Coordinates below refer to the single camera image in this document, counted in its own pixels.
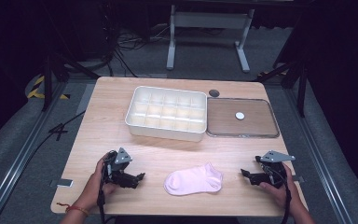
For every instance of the dark round table grommet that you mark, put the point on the dark round table grommet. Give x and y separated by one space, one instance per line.
214 93

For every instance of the black tape floor mark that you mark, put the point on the black tape floor mark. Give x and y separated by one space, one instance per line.
58 130

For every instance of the white compartment storage box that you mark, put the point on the white compartment storage box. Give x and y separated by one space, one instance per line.
167 113

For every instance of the grey tape piece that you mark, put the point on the grey tape piece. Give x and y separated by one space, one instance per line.
62 183
299 179

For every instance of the pink sock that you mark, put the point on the pink sock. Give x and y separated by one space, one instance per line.
194 180

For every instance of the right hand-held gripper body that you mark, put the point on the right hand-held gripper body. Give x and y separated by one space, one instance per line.
275 169

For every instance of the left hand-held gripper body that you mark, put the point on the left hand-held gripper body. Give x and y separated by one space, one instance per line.
122 157

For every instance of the yellow black floor tape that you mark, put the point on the yellow black floor tape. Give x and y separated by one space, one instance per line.
34 91

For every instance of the aluminium floor rail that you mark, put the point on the aluminium floor rail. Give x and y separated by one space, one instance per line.
317 146
21 149

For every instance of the person's left hand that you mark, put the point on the person's left hand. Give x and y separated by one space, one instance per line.
93 189

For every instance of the white metal table frame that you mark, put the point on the white metal table frame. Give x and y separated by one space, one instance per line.
209 20

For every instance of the person's right hand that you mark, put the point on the person's right hand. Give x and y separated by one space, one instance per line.
284 196

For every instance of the black tripod stand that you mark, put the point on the black tripod stand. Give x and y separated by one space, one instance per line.
301 81
48 81

